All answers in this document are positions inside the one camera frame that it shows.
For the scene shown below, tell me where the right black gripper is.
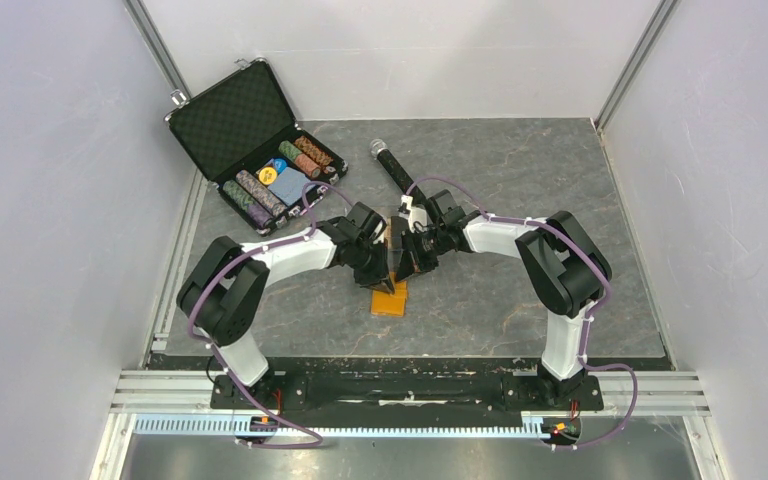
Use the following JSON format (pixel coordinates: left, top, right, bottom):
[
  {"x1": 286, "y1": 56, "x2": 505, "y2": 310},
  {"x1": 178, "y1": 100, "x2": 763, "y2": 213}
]
[{"x1": 396, "y1": 225, "x2": 449, "y2": 283}]

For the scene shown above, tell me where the orange leather card holder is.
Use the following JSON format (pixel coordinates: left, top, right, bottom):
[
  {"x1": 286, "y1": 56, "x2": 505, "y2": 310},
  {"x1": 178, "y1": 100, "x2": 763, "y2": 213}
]
[{"x1": 370, "y1": 273, "x2": 408, "y2": 317}]

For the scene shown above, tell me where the gold card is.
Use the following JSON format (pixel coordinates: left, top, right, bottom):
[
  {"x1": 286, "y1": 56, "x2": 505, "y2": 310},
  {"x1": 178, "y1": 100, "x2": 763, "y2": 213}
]
[{"x1": 387, "y1": 216, "x2": 403, "y2": 251}]

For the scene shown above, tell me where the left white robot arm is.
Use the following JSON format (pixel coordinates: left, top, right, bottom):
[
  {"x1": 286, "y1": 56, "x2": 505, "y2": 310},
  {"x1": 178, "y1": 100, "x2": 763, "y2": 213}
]
[{"x1": 176, "y1": 203, "x2": 395, "y2": 408}]

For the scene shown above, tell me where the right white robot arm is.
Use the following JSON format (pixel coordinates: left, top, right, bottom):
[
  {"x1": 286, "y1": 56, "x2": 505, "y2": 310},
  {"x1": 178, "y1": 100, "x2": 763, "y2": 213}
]
[{"x1": 392, "y1": 190, "x2": 611, "y2": 408}]

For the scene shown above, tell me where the blue card deck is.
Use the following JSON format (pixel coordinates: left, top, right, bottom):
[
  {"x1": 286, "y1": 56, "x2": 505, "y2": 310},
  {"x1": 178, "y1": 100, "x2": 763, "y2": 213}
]
[{"x1": 267, "y1": 167, "x2": 315, "y2": 207}]

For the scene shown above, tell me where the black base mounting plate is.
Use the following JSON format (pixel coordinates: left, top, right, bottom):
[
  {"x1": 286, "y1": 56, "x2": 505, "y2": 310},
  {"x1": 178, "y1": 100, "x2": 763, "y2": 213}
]
[{"x1": 249, "y1": 357, "x2": 604, "y2": 429}]

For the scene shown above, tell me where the black glitter cylinder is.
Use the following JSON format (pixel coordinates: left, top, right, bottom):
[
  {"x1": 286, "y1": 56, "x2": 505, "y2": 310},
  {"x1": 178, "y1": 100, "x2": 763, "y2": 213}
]
[{"x1": 370, "y1": 139, "x2": 426, "y2": 203}]

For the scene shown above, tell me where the purple patterned chip stack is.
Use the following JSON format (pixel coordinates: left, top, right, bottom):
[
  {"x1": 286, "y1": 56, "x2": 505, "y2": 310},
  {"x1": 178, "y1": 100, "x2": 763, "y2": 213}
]
[{"x1": 235, "y1": 170, "x2": 287, "y2": 217}]

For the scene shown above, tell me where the green red chip stack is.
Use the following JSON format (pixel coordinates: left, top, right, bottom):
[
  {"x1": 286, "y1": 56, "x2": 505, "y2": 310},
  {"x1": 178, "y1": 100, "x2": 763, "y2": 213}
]
[{"x1": 278, "y1": 141, "x2": 321, "y2": 179}]

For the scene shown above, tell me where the brown patterned chip stack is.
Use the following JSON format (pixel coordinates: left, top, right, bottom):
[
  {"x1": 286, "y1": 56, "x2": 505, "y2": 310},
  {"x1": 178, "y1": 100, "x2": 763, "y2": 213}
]
[{"x1": 293, "y1": 136, "x2": 333, "y2": 168}]

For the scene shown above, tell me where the yellow poker chip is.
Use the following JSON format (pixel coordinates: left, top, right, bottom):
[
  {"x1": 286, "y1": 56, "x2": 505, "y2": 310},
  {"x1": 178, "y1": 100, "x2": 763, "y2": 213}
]
[{"x1": 258, "y1": 165, "x2": 278, "y2": 186}]

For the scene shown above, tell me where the green purple chip stack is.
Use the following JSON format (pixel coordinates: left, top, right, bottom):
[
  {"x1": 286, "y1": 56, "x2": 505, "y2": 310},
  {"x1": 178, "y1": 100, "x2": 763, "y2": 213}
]
[{"x1": 221, "y1": 181, "x2": 272, "y2": 228}]

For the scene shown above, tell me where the black poker chip case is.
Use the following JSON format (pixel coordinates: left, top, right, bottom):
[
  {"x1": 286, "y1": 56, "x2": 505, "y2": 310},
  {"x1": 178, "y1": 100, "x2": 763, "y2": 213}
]
[{"x1": 165, "y1": 58, "x2": 348, "y2": 236}]

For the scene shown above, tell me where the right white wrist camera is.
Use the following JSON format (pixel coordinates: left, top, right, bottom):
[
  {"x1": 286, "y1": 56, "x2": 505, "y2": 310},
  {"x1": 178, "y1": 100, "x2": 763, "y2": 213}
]
[{"x1": 397, "y1": 195, "x2": 428, "y2": 232}]

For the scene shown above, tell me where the grey slotted cable duct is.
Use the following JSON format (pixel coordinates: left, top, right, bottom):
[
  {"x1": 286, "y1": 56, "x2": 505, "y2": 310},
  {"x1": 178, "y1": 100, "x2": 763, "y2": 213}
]
[{"x1": 132, "y1": 413, "x2": 584, "y2": 439}]

